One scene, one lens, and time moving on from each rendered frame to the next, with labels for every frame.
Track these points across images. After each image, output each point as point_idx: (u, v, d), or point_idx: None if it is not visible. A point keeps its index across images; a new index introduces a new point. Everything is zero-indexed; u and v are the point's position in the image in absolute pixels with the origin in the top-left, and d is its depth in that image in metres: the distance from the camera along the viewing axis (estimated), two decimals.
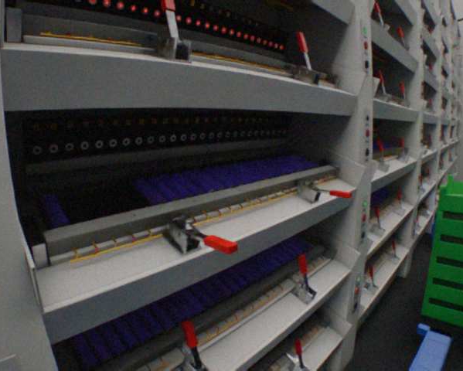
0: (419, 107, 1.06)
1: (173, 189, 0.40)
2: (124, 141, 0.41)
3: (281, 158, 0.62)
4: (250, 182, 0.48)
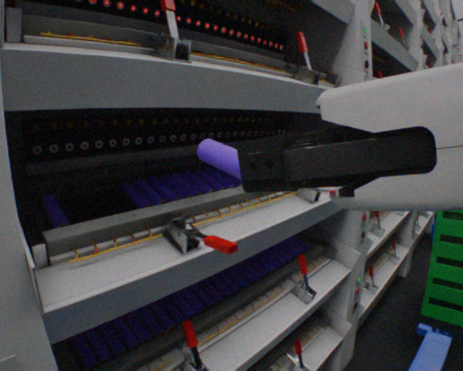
0: None
1: (173, 189, 0.40)
2: (124, 141, 0.41)
3: None
4: None
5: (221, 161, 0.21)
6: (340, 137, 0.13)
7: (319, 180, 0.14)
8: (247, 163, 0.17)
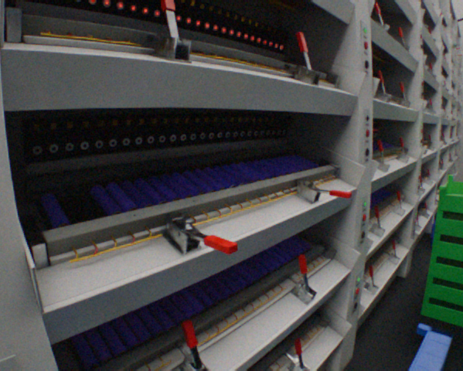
0: (419, 107, 1.06)
1: (173, 189, 0.40)
2: (124, 141, 0.41)
3: (281, 158, 0.62)
4: (250, 182, 0.48)
5: (114, 199, 0.35)
6: None
7: None
8: None
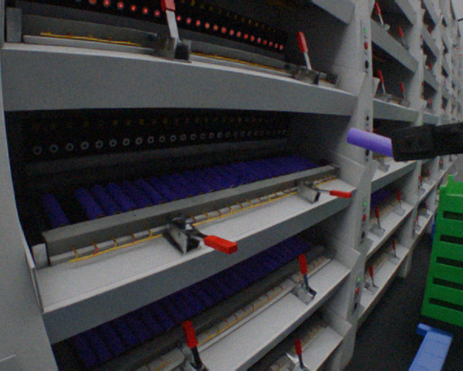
0: (419, 107, 1.06)
1: (173, 189, 0.40)
2: (124, 141, 0.41)
3: (281, 158, 0.62)
4: (250, 182, 0.48)
5: (114, 199, 0.35)
6: None
7: (458, 150, 0.22)
8: (403, 142, 0.26)
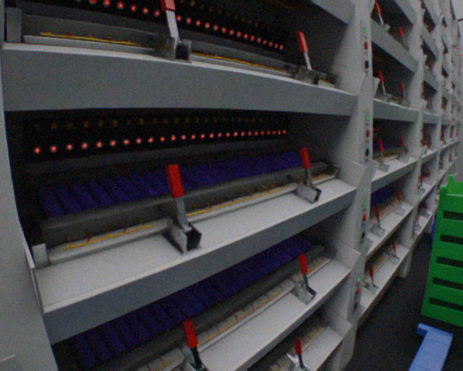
0: (419, 107, 1.06)
1: (167, 184, 0.41)
2: (124, 141, 0.41)
3: (275, 154, 0.63)
4: (243, 177, 0.48)
5: (108, 192, 0.36)
6: None
7: None
8: None
